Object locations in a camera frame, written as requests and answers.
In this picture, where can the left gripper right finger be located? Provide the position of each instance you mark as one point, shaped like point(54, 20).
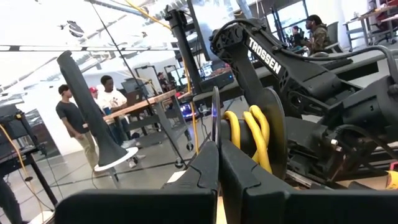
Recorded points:
point(311, 208)

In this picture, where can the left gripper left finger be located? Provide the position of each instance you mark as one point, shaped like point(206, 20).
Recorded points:
point(140, 207)

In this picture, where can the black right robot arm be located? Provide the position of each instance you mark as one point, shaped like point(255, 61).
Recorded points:
point(295, 71)

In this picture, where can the wooden table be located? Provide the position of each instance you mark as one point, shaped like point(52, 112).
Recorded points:
point(140, 105)

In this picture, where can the laptop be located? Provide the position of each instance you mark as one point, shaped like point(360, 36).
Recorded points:
point(133, 98)

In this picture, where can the person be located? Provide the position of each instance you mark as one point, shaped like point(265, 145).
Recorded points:
point(297, 35)
point(73, 118)
point(94, 93)
point(318, 35)
point(112, 99)
point(162, 82)

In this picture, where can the grey office chair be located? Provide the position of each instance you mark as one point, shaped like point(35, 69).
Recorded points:
point(334, 34)

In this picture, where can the thin black slanted pole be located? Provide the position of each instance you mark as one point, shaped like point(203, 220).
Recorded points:
point(125, 59)

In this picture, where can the black equipment cart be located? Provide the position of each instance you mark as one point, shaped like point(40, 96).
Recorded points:
point(12, 130)

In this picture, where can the background desk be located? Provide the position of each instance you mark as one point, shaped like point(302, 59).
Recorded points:
point(373, 14)

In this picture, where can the black monitor post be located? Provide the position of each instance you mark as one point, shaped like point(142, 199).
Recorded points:
point(186, 53)

